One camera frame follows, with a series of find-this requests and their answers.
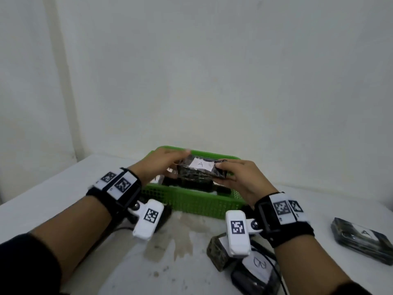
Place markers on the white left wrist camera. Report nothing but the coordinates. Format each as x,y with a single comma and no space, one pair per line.
147,225

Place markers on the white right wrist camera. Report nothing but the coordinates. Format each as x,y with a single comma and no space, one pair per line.
239,247

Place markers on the black wristband with markers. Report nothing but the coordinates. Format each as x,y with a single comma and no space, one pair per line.
102,196
294,231

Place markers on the black packet labelled B near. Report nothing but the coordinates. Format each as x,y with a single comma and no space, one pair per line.
267,251

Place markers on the green plastic mesh basket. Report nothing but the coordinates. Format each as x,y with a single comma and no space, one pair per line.
196,202

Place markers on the small marbled packet labelled A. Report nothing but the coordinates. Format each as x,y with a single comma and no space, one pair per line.
218,251

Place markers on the person's left forearm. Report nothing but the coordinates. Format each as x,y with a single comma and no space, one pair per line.
61,236

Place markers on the person's right forearm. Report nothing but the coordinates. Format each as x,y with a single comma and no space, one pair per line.
307,267

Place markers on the person's right hand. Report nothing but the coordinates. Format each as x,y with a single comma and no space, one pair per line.
248,181

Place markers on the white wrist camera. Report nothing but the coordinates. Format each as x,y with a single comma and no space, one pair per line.
147,225
239,247

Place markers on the black left wristband with markers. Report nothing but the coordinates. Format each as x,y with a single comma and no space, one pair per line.
102,196

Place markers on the black right wristband with markers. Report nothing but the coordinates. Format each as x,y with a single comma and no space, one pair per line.
294,231

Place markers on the person's left hand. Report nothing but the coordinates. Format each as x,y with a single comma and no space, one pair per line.
153,165

